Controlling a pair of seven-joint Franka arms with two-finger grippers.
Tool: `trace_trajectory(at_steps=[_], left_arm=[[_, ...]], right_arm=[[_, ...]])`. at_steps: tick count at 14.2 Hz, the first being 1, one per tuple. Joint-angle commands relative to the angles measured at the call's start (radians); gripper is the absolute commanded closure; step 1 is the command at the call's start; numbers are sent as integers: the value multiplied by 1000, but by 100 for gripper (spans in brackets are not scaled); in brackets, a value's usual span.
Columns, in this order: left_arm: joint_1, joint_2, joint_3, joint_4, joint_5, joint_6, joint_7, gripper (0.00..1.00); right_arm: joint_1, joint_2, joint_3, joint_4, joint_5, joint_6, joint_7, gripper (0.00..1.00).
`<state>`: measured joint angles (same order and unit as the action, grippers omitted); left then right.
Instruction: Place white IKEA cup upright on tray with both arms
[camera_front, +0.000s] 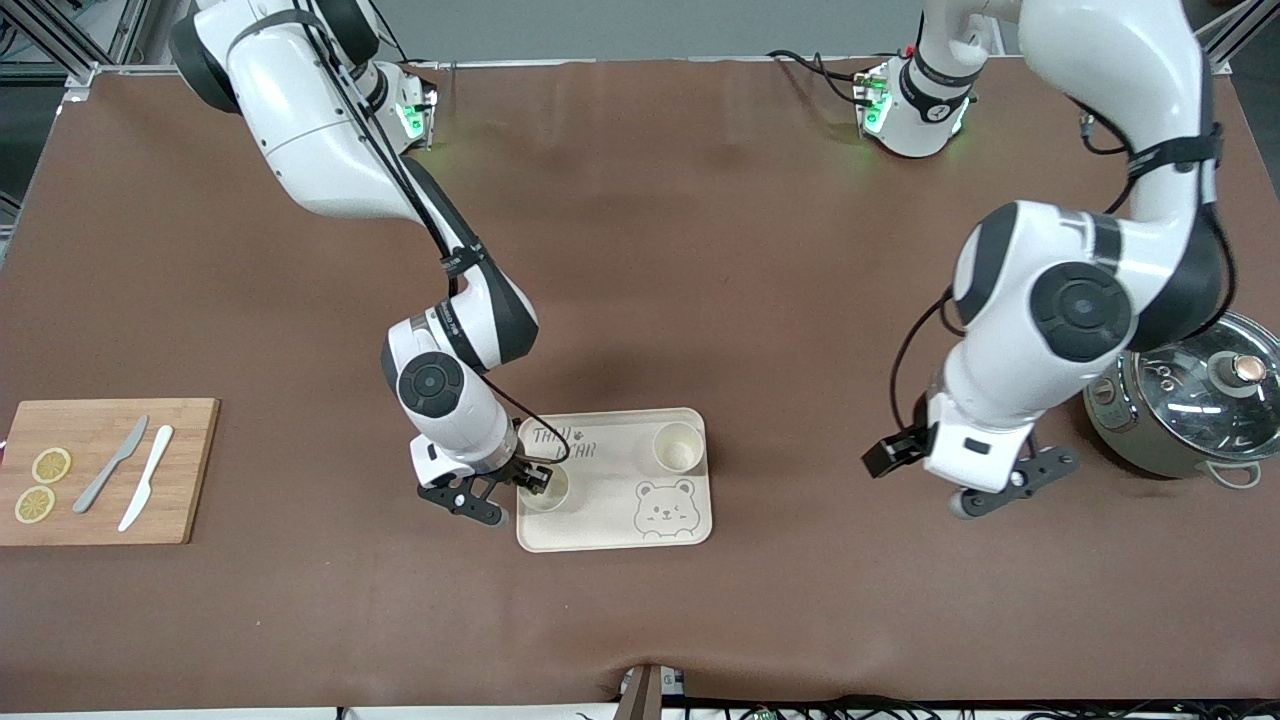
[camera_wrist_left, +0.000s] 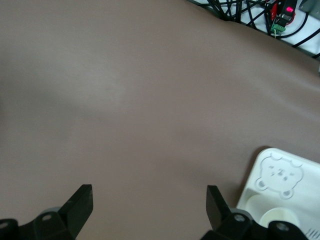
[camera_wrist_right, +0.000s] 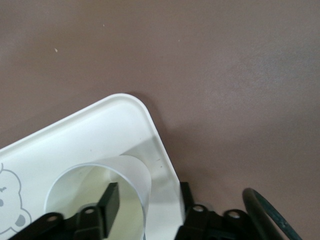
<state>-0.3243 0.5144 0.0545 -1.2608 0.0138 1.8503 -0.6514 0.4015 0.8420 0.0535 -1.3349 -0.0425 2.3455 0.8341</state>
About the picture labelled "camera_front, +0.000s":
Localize white plastic cup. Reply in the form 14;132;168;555
653;422;704;473
520;465;572;513

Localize cream tray with bear print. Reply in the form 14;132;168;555
516;407;714;554

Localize grey-green cooking pot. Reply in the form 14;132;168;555
1083;310;1280;491

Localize glass pot lid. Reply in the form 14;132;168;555
1120;312;1280;463

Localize brown table mat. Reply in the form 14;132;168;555
0;55;1280;713

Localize bamboo cutting board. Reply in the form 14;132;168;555
0;398;221;547

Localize white plastic knife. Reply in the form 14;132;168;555
118;425;175;533

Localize grey plastic knife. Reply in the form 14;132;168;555
72;415;150;515

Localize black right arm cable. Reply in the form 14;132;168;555
290;0;561;481

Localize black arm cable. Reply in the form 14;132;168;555
290;0;561;481
888;100;1226;441

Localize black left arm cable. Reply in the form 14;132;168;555
888;100;1226;441

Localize brown wooden post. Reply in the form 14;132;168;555
618;663;667;720

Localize black left base cable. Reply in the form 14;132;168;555
766;47;873;107

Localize aluminium frame profile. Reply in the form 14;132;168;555
0;0;151;87
1195;0;1280;76

